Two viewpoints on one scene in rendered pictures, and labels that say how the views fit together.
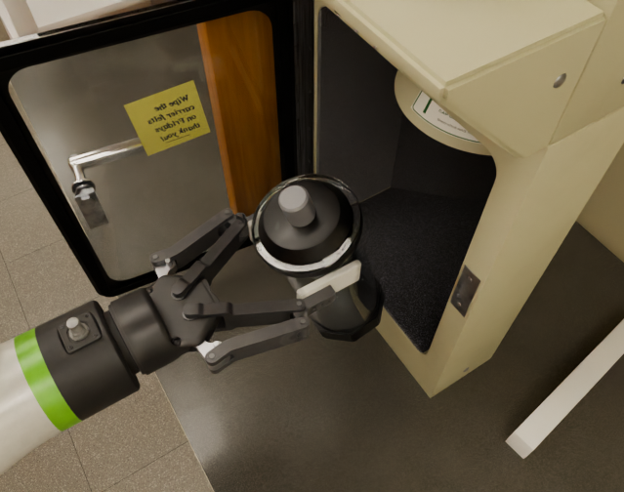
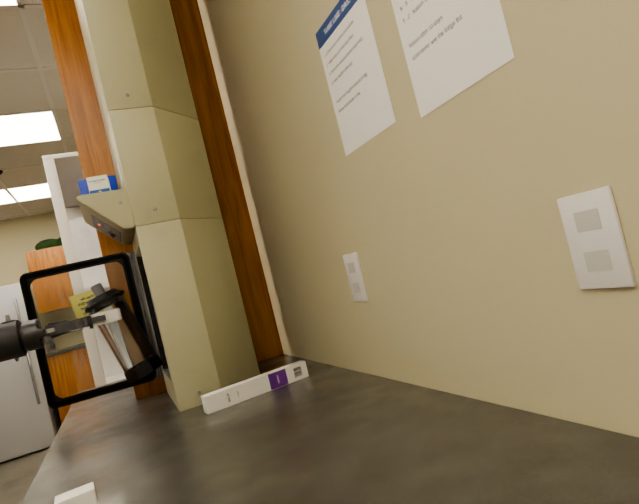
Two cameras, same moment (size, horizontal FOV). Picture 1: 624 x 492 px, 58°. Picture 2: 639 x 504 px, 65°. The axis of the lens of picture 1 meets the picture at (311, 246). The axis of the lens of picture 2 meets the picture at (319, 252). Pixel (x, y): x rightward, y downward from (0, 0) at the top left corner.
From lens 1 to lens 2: 1.26 m
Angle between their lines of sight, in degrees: 57
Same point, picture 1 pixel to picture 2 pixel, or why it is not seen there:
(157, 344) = (31, 326)
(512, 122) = (108, 211)
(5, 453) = not seen: outside the picture
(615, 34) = (133, 194)
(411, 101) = not seen: hidden behind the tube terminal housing
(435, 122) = not seen: hidden behind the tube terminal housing
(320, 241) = (100, 294)
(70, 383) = not seen: outside the picture
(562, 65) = (117, 198)
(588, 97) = (139, 211)
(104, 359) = (11, 325)
